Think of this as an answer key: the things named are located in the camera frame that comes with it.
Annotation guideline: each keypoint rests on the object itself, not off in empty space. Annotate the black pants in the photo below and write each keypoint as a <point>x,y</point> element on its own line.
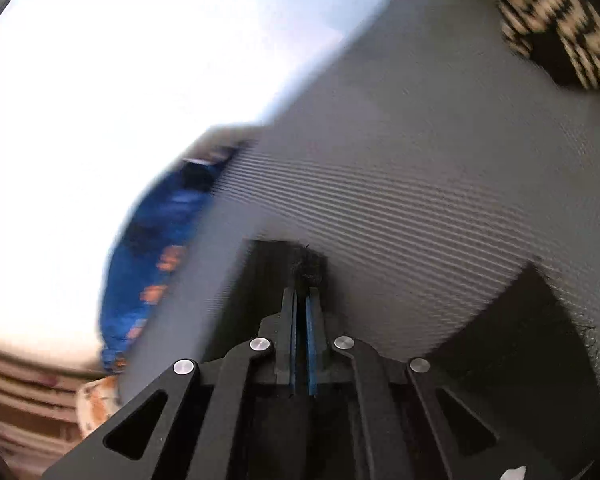
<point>520,340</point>

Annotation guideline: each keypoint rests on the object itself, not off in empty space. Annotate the blue floral blanket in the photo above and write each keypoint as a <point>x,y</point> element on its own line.
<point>175,210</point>

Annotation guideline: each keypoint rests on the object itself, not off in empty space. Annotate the black beige patterned cloth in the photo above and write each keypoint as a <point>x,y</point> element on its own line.
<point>545,10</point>

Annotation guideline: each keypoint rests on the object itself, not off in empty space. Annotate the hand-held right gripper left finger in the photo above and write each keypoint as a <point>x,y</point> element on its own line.
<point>292,345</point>

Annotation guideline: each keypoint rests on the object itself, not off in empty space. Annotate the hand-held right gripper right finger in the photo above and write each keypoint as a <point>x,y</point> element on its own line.
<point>310,345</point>

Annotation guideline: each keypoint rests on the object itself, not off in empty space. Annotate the white orange floral pillow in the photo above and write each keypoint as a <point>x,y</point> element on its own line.
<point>97,405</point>

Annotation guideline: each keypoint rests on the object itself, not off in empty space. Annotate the grey honeycomb mat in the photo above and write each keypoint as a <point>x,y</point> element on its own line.
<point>405,160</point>

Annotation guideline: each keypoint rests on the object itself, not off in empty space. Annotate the beige floral curtain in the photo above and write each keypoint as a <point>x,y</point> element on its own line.
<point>25,410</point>

